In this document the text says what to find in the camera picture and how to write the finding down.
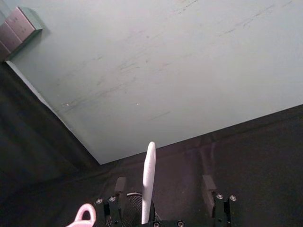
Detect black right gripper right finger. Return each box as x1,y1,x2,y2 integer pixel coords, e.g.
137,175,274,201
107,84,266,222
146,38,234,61
202,175,237,227

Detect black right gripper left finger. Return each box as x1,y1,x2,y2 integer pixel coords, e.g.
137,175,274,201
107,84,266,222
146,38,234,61
94,176,127,227

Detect pink plastic loop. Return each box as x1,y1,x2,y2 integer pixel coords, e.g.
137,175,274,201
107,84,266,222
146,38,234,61
68,203,97,227

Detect white plastic piece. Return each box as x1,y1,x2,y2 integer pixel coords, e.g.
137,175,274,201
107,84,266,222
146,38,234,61
141,141,157,225

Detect black table cloth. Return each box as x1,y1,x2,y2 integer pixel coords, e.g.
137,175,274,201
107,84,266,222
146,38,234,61
0,60,303,227

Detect black textured tool handle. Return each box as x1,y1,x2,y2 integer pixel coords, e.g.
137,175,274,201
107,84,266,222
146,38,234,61
121,192,162,225

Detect pale wall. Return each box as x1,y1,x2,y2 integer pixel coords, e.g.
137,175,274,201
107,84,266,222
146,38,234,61
0,0,303,165

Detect grey wall switch plate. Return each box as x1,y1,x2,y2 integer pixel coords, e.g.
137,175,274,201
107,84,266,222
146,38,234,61
0,6,44,62

